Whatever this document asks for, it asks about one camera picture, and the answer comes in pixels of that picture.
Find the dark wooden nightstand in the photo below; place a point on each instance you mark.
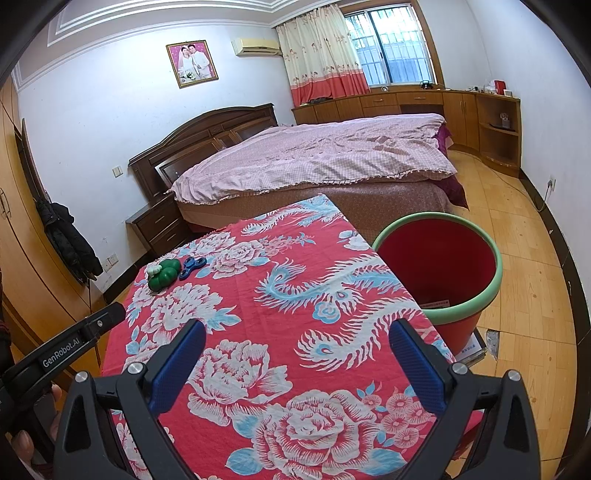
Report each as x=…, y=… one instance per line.
x=157, y=226

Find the person's left hand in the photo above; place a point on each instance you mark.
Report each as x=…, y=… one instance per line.
x=56, y=406

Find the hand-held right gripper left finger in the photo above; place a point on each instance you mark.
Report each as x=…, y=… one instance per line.
x=178, y=364

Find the wooden wardrobe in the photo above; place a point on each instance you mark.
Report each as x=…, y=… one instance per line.
x=23, y=221

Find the green toy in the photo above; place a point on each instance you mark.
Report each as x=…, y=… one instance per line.
x=166, y=273

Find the dark wooden bed frame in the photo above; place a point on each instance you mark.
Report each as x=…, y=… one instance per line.
x=207, y=124

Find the wooden corner shelf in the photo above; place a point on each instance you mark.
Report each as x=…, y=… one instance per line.
x=489, y=152

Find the red bin with green rim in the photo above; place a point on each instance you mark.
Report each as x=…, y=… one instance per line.
x=438, y=258

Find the black jacket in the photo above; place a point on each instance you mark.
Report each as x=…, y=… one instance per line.
x=64, y=240

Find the wall power socket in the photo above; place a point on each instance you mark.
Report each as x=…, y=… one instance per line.
x=551, y=182

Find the low wall outlet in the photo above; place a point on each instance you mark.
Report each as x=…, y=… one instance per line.
x=111, y=262

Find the glass ornament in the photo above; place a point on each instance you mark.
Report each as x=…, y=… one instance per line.
x=503, y=120

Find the maroon blanket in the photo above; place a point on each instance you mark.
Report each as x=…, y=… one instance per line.
x=457, y=191

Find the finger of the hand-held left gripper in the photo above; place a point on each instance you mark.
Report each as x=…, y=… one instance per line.
x=106, y=321

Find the pink quilt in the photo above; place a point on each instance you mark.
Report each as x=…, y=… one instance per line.
x=314, y=152

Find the cream and red curtain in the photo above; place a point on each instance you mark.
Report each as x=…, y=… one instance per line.
x=318, y=60

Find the small red box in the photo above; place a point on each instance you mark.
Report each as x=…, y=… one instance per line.
x=499, y=87

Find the framed wall photo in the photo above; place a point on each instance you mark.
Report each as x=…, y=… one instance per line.
x=191, y=63

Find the brown mattress cover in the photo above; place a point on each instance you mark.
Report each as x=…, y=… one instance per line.
x=392, y=203

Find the long wooden cabinet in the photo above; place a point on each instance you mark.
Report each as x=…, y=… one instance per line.
x=378, y=99

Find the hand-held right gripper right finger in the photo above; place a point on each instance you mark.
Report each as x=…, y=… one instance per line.
x=415, y=364

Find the wall air conditioner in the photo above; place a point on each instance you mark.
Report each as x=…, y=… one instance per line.
x=256, y=46

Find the red floral tablecloth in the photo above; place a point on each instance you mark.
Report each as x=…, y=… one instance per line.
x=277, y=332

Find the barred window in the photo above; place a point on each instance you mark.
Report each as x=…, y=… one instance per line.
x=397, y=46

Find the blue fidget spinner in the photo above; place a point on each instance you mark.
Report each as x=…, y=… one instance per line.
x=189, y=268

